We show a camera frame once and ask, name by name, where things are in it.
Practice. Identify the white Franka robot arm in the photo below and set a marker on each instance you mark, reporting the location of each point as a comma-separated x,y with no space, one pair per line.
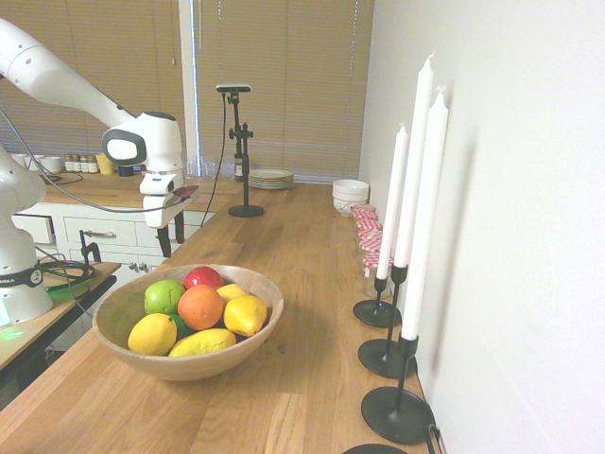
47,75

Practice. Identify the short white taper candle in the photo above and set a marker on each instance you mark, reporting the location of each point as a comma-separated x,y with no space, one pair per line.
394,198

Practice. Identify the dark glass bottle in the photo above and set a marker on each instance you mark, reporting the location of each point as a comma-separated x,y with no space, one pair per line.
238,169

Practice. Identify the plain white ceramic bowl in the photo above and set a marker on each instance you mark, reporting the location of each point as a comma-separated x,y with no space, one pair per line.
350,188

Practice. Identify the green apple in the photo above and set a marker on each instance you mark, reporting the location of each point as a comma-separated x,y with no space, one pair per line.
163,295

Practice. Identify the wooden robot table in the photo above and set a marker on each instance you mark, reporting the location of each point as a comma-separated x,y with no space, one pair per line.
57,312

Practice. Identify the black stereo camera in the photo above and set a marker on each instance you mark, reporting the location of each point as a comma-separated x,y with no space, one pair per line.
233,88

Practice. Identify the wide brown window blind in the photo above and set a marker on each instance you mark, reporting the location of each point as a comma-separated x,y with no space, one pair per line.
283,85

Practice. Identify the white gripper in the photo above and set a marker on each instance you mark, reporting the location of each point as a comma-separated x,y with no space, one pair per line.
158,210

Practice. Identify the red apple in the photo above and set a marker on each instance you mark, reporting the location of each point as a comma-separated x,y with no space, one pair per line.
203,276

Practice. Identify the short black candle holder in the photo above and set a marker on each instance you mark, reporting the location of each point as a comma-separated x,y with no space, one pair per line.
375,314

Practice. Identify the narrow brown window blind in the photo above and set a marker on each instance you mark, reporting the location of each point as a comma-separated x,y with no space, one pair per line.
94,57

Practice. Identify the dark blue cup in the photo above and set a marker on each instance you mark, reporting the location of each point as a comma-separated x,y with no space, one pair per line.
125,170

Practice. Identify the pointed yellow lemon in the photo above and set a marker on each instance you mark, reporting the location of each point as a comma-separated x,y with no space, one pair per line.
243,314

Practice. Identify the wooden fruit bowl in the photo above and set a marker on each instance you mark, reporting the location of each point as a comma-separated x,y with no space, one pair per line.
198,369

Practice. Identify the spice jar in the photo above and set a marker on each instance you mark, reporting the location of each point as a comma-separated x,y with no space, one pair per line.
84,164
69,164
92,164
76,164

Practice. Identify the dark red wrist camera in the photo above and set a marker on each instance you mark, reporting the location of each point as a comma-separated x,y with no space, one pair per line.
185,193

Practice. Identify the green lime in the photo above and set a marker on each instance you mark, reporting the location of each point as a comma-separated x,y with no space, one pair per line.
182,328

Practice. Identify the medium white taper candle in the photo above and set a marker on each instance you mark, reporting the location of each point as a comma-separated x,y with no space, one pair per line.
425,213

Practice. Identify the black table clamp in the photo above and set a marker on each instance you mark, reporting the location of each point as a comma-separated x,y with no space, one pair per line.
90,248

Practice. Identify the white plate stack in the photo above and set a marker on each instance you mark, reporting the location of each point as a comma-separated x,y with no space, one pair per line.
270,179

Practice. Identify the white cup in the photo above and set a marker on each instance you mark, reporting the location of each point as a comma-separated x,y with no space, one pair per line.
51,164
18,159
33,162

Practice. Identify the long yellow fruit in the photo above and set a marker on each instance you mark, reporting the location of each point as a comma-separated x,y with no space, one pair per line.
203,343

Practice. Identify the clear drinking glasses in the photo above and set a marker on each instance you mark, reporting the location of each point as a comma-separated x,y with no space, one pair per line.
208,166

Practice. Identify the small yellow lemon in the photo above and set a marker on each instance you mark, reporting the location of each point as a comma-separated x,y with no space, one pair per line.
231,292

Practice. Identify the black camera stand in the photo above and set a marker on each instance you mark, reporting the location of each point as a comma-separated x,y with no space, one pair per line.
246,210

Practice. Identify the large round yellow lemon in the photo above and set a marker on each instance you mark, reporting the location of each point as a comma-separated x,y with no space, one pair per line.
151,335

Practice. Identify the empty black candle holder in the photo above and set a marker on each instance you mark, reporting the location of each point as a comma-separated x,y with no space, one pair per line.
373,450

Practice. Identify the glass jar red checked lid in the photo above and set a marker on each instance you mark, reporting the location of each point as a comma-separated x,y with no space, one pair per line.
367,222
372,247
364,209
376,265
369,235

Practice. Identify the orange fruit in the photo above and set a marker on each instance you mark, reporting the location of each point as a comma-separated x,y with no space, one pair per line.
201,307

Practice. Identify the patterned white ceramic bowl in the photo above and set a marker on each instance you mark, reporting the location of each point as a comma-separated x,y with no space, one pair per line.
347,208

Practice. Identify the white drawer cabinet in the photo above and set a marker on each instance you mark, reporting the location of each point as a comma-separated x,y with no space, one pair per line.
108,234

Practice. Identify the tallest white taper candle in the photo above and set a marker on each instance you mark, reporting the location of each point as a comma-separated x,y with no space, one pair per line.
417,142

